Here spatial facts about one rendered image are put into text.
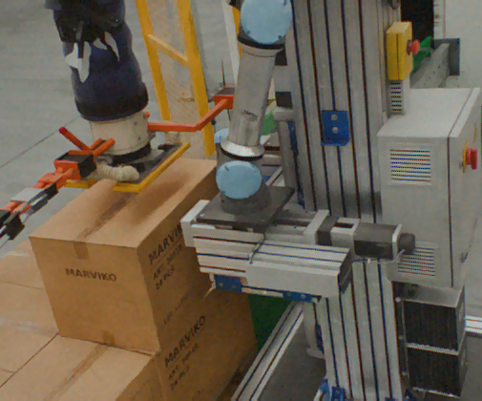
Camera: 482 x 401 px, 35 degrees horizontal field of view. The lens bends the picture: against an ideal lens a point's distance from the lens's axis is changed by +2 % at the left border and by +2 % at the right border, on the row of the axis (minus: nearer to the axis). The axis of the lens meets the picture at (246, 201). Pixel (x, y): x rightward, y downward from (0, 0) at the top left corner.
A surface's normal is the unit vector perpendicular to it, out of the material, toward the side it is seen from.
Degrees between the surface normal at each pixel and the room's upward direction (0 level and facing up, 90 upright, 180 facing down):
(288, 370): 0
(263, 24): 83
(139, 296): 90
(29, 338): 0
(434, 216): 90
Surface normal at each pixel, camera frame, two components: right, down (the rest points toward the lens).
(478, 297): -0.15, -0.88
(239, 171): 0.00, 0.57
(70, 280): -0.40, 0.48
